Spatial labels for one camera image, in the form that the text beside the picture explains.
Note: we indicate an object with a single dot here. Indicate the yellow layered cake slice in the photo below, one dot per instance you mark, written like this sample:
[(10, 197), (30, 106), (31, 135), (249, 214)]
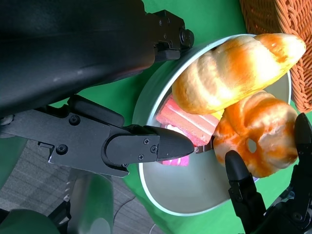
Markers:
[(217, 114)]

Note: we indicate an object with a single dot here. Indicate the chocolate brown layered cake slice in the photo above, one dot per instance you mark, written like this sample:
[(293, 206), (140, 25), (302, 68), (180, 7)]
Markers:
[(203, 149)]

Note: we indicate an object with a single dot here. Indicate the magenta pink layered cake slice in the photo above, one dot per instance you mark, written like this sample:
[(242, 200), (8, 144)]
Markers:
[(175, 162)]

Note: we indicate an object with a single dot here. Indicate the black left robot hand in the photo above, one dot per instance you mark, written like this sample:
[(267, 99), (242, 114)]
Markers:
[(61, 48)]

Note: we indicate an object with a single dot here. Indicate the green tablecloth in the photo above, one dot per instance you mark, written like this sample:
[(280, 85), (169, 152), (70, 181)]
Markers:
[(207, 24)]

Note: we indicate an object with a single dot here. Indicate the salmon pink layered cake slice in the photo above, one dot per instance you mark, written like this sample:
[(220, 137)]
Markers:
[(185, 122)]

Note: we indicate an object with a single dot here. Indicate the orange wicker basket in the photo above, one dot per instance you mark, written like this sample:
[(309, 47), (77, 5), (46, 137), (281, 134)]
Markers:
[(268, 17)]

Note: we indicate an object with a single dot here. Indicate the pale green bowl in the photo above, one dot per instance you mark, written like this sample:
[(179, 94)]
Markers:
[(190, 190)]

